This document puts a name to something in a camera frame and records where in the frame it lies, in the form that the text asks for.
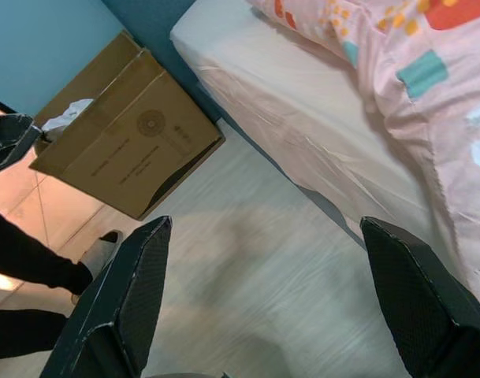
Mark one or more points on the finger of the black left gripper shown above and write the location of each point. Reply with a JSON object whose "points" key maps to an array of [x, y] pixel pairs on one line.
{"points": [[9, 138]]}

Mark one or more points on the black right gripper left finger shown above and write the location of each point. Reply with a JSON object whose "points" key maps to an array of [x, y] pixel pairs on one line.
{"points": [[117, 315]]}

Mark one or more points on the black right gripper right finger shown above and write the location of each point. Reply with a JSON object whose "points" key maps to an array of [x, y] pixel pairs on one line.
{"points": [[425, 315]]}

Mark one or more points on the pink patterned pillow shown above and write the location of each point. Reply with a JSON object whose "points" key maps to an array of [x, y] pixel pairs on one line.
{"points": [[421, 118]]}

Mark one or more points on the grey slipper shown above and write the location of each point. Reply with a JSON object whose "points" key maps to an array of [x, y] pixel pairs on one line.
{"points": [[101, 250]]}

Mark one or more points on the person leg black trousers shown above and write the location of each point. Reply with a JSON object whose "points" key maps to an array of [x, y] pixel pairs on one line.
{"points": [[19, 334], [27, 256]]}

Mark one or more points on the brown cardboard box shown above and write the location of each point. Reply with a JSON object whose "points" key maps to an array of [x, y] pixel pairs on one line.
{"points": [[137, 157]]}

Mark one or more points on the mattress with cream sheet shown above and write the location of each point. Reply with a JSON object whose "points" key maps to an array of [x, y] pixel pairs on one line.
{"points": [[283, 98]]}

